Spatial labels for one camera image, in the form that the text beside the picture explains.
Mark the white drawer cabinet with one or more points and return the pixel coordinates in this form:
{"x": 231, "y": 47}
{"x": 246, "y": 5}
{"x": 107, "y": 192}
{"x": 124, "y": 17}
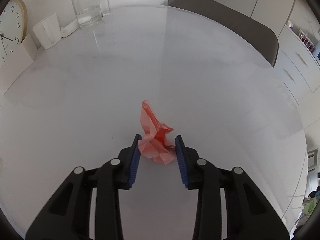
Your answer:
{"x": 296, "y": 66}

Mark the white card box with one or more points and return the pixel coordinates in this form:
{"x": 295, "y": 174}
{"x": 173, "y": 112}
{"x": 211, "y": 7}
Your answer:
{"x": 17, "y": 63}

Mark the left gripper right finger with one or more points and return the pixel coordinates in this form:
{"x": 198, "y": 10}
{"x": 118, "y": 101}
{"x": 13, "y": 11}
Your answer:
{"x": 249, "y": 213}

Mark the grey dining chair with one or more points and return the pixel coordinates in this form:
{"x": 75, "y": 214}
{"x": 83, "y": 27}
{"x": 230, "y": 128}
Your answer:
{"x": 262, "y": 38}

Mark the clear glass pitcher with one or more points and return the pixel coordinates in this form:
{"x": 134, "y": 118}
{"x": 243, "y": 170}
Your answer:
{"x": 90, "y": 12}

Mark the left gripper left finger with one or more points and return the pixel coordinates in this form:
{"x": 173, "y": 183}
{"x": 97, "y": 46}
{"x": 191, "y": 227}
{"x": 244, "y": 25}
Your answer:
{"x": 66, "y": 214}

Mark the pink plastic wrapper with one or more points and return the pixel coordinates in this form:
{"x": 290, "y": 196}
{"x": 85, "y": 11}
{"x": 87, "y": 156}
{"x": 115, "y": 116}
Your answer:
{"x": 155, "y": 145}

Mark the round wall clock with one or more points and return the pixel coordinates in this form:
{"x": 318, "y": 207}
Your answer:
{"x": 13, "y": 27}

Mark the white mug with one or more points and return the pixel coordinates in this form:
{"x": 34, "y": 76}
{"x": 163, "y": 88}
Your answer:
{"x": 47, "y": 31}

